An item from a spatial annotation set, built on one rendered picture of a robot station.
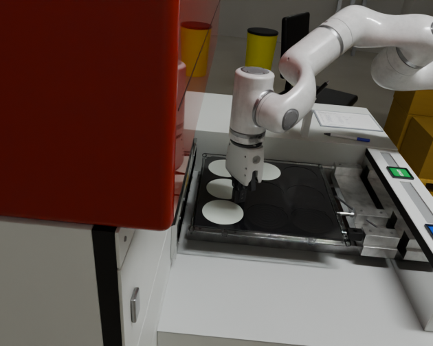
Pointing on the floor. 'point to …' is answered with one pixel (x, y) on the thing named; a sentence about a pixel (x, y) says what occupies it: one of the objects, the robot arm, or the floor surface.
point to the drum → (260, 47)
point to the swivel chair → (295, 31)
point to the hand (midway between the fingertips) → (238, 194)
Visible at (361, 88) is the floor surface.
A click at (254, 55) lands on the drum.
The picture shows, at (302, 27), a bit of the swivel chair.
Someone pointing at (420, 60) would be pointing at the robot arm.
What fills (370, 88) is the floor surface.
